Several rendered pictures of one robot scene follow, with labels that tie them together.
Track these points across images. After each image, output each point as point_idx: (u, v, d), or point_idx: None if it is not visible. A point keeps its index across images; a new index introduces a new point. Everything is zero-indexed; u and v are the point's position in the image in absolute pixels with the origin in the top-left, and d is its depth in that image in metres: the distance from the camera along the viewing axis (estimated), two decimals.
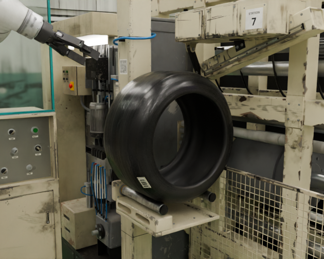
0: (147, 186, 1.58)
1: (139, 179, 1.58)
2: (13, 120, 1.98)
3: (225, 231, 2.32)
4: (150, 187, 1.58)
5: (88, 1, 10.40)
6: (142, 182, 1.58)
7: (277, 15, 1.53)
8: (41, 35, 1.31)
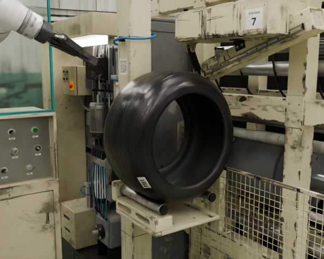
0: (147, 186, 1.58)
1: (139, 179, 1.58)
2: (13, 120, 1.98)
3: (225, 231, 2.32)
4: (150, 187, 1.58)
5: (88, 1, 10.40)
6: (142, 182, 1.58)
7: (277, 15, 1.53)
8: (41, 35, 1.31)
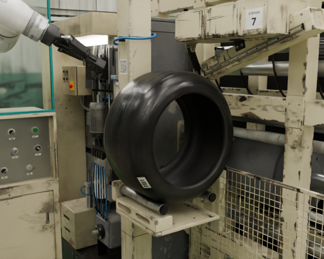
0: (147, 186, 1.58)
1: (139, 179, 1.58)
2: (13, 120, 1.98)
3: (225, 231, 2.32)
4: (150, 187, 1.58)
5: (88, 1, 10.40)
6: (142, 182, 1.58)
7: (277, 15, 1.53)
8: (48, 36, 1.30)
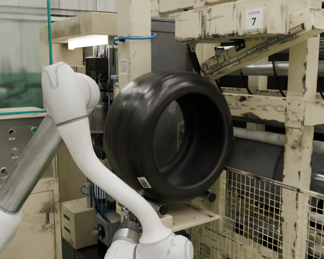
0: (147, 186, 1.58)
1: (139, 179, 1.58)
2: (13, 120, 1.98)
3: (225, 231, 2.32)
4: (150, 187, 1.58)
5: (88, 1, 10.40)
6: (142, 182, 1.58)
7: (277, 15, 1.53)
8: None
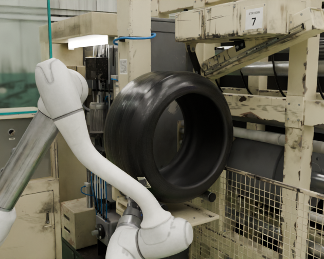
0: (147, 186, 1.58)
1: (139, 179, 1.58)
2: (13, 120, 1.98)
3: (225, 231, 2.32)
4: (150, 187, 1.58)
5: (88, 1, 10.40)
6: None
7: (277, 15, 1.53)
8: None
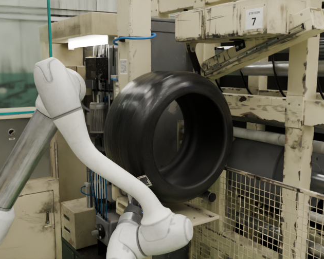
0: (148, 185, 1.59)
1: (140, 179, 1.58)
2: (13, 120, 1.98)
3: (225, 231, 2.32)
4: (151, 185, 1.59)
5: (88, 1, 10.40)
6: None
7: (277, 15, 1.53)
8: None
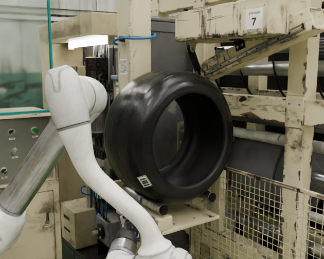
0: (148, 185, 1.59)
1: (140, 179, 1.58)
2: (13, 120, 1.98)
3: (225, 231, 2.32)
4: (151, 185, 1.59)
5: (88, 1, 10.40)
6: (143, 181, 1.58)
7: (277, 15, 1.53)
8: None
